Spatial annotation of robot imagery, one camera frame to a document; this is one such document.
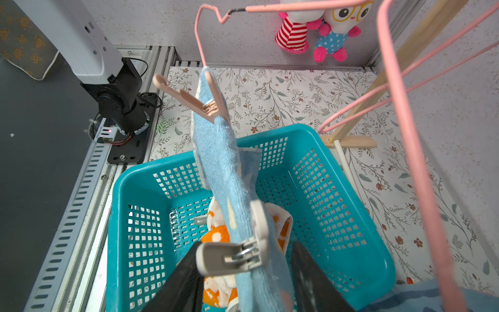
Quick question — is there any white orange patterned towel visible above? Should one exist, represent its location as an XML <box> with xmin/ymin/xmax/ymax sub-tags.
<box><xmin>196</xmin><ymin>198</ymin><xmax>293</xmax><ymax>311</ymax></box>

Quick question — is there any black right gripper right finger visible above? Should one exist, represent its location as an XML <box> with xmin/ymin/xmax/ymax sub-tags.
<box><xmin>291</xmin><ymin>241</ymin><xmax>354</xmax><ymax>312</ymax></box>

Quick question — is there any plush with yellow glasses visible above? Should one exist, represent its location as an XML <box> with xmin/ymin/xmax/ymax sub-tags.
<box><xmin>304</xmin><ymin>1</ymin><xmax>373</xmax><ymax>63</ymax></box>

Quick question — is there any blue bear towel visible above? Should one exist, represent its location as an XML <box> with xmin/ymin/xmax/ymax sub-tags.
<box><xmin>360</xmin><ymin>280</ymin><xmax>498</xmax><ymax>311</ymax></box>

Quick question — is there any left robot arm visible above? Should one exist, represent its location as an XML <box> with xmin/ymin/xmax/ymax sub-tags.
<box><xmin>16</xmin><ymin>0</ymin><xmax>152</xmax><ymax>135</ymax></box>

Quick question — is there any white pink plush toy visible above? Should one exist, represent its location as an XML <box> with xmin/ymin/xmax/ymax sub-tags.
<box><xmin>274</xmin><ymin>10</ymin><xmax>324</xmax><ymax>55</ymax></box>

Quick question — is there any grey clothespin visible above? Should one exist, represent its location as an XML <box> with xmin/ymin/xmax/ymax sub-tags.
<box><xmin>196</xmin><ymin>200</ymin><xmax>269</xmax><ymax>277</ymax></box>

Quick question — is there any light blue patterned towel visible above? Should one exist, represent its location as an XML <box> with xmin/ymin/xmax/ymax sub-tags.
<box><xmin>192</xmin><ymin>69</ymin><xmax>294</xmax><ymax>311</ymax></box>

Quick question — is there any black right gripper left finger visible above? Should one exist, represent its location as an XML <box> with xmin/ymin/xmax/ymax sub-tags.
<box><xmin>143</xmin><ymin>242</ymin><xmax>204</xmax><ymax>312</ymax></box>

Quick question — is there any wooden clothes rack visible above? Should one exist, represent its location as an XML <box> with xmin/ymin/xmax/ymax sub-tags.
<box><xmin>319</xmin><ymin>0</ymin><xmax>470</xmax><ymax>211</ymax></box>

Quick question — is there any beige clothespin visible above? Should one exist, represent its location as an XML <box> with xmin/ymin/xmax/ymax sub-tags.
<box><xmin>153</xmin><ymin>66</ymin><xmax>230</xmax><ymax>125</ymax></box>

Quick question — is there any teal plastic basket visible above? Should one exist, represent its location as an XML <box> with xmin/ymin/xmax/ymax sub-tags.
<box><xmin>106</xmin><ymin>124</ymin><xmax>396</xmax><ymax>311</ymax></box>

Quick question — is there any pink wire hanger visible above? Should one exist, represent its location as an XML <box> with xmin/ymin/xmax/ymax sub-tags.
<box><xmin>316</xmin><ymin>3</ymin><xmax>499</xmax><ymax>136</ymax></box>
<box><xmin>194</xmin><ymin>0</ymin><xmax>469</xmax><ymax>312</ymax></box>

